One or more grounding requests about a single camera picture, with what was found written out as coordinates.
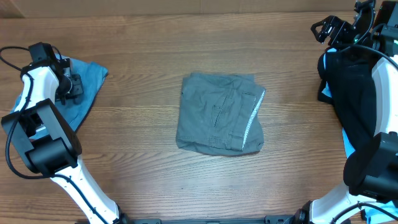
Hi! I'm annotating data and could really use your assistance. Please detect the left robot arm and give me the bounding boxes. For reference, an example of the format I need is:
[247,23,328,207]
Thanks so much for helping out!
[1,42,130,223]

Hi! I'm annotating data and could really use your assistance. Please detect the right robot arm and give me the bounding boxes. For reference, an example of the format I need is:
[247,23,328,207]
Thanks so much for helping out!
[288,1,397,223]

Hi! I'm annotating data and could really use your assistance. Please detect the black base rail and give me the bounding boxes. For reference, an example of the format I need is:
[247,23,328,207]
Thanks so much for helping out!
[130,215,295,224]

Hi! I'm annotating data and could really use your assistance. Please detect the grey shorts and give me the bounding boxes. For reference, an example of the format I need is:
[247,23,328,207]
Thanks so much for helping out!
[176,73,266,156]

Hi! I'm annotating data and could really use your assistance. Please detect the light blue garment in pile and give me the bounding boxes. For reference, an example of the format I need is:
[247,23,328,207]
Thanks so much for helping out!
[318,57,397,223]

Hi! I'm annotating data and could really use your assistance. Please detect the blue denim garment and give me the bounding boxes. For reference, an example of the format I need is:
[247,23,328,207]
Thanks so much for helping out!
[11,58,108,131]

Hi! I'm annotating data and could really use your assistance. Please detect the black garment in pile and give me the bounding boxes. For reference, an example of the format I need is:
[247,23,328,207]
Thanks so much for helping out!
[318,49,376,151]

